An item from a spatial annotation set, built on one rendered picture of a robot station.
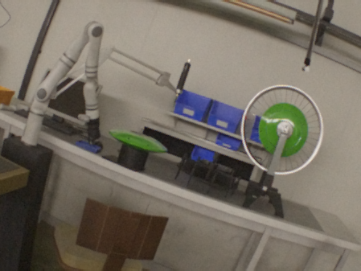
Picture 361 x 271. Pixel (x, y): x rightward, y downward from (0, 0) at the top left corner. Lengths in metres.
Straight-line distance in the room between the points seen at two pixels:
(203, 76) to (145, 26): 0.59
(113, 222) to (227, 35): 1.95
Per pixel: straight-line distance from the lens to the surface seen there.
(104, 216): 1.52
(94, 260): 1.68
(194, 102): 3.08
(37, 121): 2.21
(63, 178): 3.43
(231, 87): 3.08
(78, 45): 2.20
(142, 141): 2.12
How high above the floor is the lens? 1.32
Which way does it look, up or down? 4 degrees down
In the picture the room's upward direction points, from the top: 19 degrees clockwise
